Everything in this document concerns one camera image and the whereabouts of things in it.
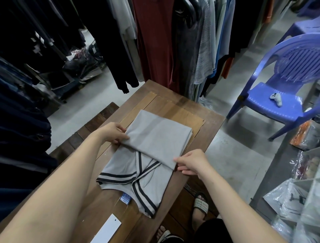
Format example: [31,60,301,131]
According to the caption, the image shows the person's left hand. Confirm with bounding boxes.
[99,122,131,145]

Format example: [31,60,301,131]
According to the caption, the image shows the person's right hand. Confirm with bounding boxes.
[173,149,214,180]

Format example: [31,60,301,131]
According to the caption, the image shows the grey shirt with dark stripes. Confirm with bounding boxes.
[96,109,193,219]

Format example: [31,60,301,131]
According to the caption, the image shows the person's right forearm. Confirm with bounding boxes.
[197,166,288,243]

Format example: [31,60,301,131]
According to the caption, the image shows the person's left forearm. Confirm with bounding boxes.
[0,130,107,243]

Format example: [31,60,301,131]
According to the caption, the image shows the striped slide sandal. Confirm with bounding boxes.
[192,191,210,234]
[156,225,185,243]

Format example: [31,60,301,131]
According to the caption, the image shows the brown cardboard folding board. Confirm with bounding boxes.
[119,91,206,161]

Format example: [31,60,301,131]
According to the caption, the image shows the person's black shorts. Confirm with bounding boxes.
[192,218,227,243]

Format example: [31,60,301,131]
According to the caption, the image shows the clear plastic bag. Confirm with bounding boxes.
[198,96,213,111]

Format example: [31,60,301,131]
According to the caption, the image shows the plastic-wrapped clothes pile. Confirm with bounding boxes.
[62,41,107,82]

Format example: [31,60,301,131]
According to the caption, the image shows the white paper tag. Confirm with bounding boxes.
[90,214,122,243]

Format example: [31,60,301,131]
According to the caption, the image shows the row of hanging garments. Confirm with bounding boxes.
[70,0,294,102]

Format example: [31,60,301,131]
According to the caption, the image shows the rack of dark trousers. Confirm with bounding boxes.
[0,0,88,213]

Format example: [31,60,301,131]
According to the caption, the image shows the blue plastic chair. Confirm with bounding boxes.
[226,33,320,142]

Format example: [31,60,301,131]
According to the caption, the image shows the pile of clear plastic packets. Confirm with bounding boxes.
[262,175,320,243]

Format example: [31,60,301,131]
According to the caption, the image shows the white game controller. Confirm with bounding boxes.
[269,92,284,108]

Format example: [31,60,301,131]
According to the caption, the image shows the orange plastic packet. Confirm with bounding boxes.
[289,120,320,151]

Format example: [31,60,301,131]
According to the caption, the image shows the purple plastic stool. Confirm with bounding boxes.
[277,16,320,46]

